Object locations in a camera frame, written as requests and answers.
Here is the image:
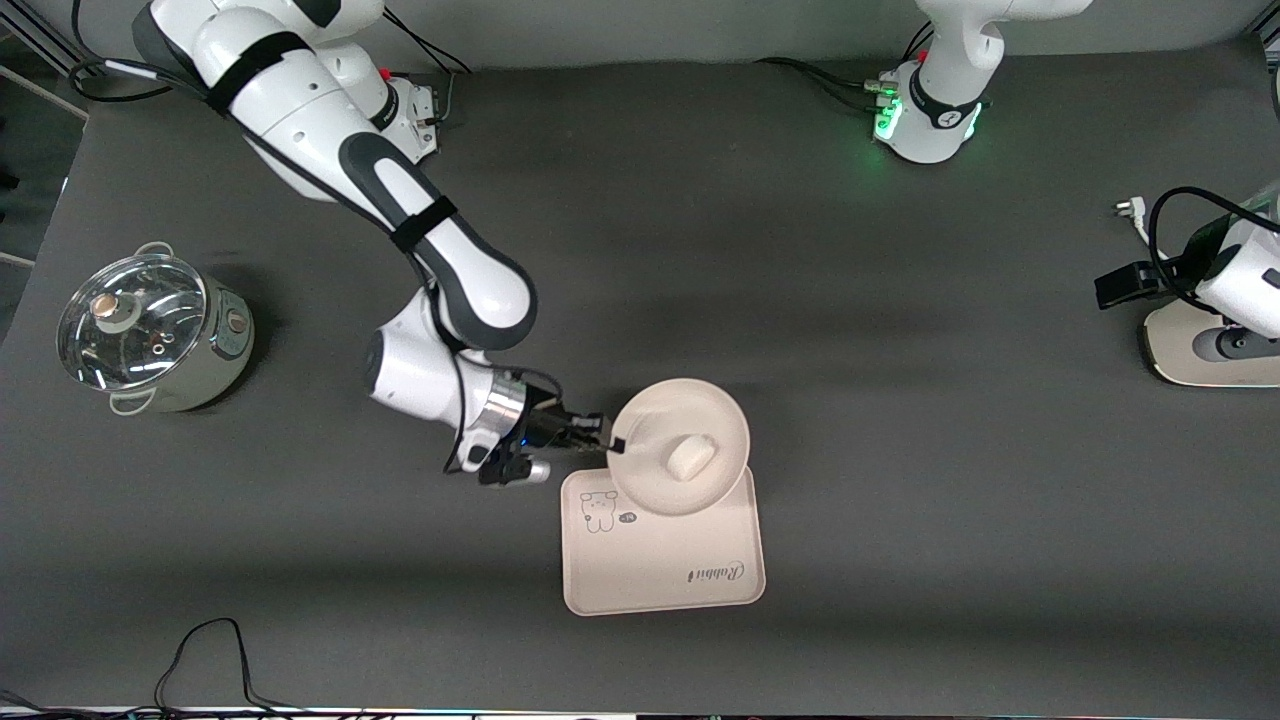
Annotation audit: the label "round cream plate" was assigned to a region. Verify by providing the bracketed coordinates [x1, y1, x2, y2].
[608, 378, 751, 518]

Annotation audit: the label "white steamed bun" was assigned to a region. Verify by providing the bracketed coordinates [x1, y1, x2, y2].
[667, 436, 718, 482]

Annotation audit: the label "cream tray with bear print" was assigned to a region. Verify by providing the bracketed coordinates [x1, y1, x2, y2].
[560, 465, 767, 617]

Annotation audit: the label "cream white toaster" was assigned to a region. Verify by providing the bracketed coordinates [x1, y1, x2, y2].
[1140, 298, 1280, 389]

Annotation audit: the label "steel pot with glass lid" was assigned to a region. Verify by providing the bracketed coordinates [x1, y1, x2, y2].
[57, 240, 256, 416]

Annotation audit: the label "glass pot lid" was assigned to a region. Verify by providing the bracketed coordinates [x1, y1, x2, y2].
[57, 254, 209, 392]

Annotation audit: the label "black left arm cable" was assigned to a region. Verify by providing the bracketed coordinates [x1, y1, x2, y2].
[1148, 185, 1280, 313]

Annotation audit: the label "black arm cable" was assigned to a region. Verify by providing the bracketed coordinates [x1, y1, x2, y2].
[68, 0, 481, 476]
[1148, 185, 1280, 313]

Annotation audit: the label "white toaster cable with plug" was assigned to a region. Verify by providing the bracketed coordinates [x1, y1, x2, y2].
[1113, 197, 1151, 246]

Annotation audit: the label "thin black cable loop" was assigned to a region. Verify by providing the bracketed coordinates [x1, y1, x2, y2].
[0, 617, 331, 720]

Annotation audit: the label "black left base cables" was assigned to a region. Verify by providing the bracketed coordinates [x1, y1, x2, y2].
[755, 55, 886, 113]

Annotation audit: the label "black base cables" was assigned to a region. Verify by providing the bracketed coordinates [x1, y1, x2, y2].
[755, 55, 886, 113]
[383, 10, 473, 126]

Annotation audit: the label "black right base cables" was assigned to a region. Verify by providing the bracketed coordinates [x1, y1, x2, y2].
[383, 10, 473, 126]

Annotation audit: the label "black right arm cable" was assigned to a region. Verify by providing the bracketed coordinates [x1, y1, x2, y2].
[68, 0, 481, 476]

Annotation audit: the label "metal frame rail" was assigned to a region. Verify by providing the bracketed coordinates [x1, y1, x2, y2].
[0, 0, 106, 81]

